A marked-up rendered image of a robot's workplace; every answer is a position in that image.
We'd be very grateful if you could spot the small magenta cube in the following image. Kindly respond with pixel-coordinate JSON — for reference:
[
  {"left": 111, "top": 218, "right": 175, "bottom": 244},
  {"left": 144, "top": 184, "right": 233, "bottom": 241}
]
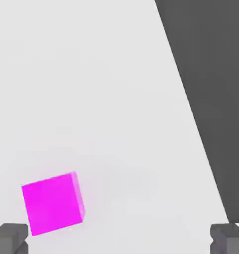
[{"left": 21, "top": 171, "right": 86, "bottom": 237}]

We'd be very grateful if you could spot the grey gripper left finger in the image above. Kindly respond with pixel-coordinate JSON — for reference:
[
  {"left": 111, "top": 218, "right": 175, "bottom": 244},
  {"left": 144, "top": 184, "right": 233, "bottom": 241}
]
[{"left": 0, "top": 223, "right": 29, "bottom": 254}]

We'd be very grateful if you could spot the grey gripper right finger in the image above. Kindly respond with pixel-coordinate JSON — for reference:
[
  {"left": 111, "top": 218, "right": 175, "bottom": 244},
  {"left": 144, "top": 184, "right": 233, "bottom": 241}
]
[{"left": 210, "top": 222, "right": 239, "bottom": 254}]

